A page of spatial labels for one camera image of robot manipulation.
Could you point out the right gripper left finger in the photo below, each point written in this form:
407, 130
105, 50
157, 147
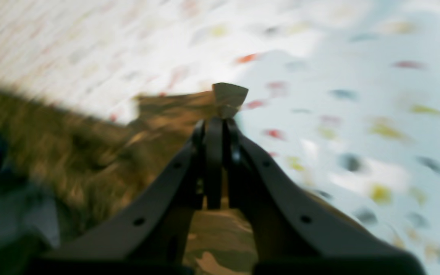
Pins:
149, 236

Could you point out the camouflage T-shirt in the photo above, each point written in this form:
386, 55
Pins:
95, 168

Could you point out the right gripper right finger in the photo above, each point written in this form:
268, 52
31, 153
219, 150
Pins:
294, 234

